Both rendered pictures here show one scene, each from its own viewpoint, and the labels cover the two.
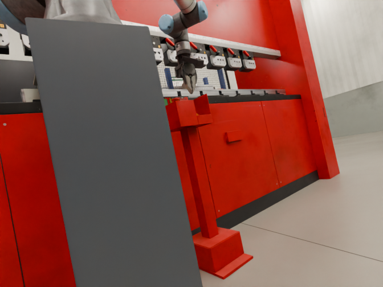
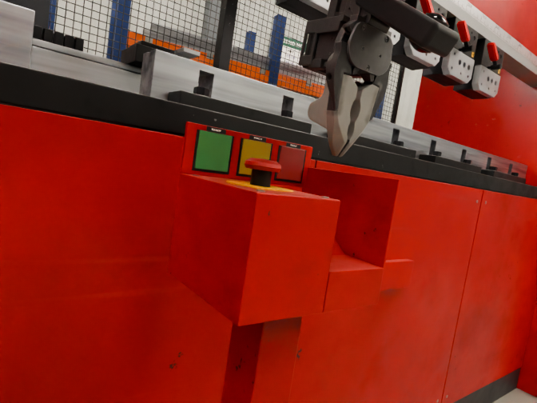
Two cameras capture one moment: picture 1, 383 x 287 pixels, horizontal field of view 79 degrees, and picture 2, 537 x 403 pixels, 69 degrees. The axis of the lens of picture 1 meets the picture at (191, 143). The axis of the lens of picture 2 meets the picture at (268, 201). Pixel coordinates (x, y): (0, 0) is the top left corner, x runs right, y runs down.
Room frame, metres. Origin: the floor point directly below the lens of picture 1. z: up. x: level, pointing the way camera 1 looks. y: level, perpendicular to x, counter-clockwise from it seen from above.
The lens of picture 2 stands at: (0.70, 0.02, 0.80)
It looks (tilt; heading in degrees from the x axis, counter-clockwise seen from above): 5 degrees down; 0
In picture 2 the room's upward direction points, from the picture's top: 8 degrees clockwise
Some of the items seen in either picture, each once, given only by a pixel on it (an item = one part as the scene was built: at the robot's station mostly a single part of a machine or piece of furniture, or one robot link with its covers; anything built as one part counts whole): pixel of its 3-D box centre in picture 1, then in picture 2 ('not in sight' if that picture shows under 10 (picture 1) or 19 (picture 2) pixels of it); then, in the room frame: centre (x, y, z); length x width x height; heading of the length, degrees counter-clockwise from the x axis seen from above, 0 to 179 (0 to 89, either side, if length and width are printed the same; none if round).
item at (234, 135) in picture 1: (233, 135); (391, 274); (1.64, -0.30, 0.59); 0.15 x 0.02 x 0.07; 128
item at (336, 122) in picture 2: (185, 85); (326, 113); (1.17, -0.03, 0.87); 0.06 x 0.03 x 0.09; 38
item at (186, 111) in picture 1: (184, 110); (283, 214); (1.16, 0.00, 0.75); 0.20 x 0.16 x 0.18; 128
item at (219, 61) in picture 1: (214, 57); (415, 33); (1.86, -0.32, 1.24); 0.15 x 0.09 x 0.17; 128
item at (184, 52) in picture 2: not in sight; (166, 55); (1.58, 0.29, 1.01); 0.26 x 0.12 x 0.05; 38
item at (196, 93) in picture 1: (229, 95); (412, 148); (1.92, -0.39, 0.92); 1.68 x 0.06 x 0.10; 128
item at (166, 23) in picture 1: (173, 25); not in sight; (1.06, -0.03, 1.13); 0.11 x 0.11 x 0.08; 64
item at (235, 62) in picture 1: (231, 59); (451, 53); (1.99, -0.48, 1.24); 0.15 x 0.09 x 0.17; 128
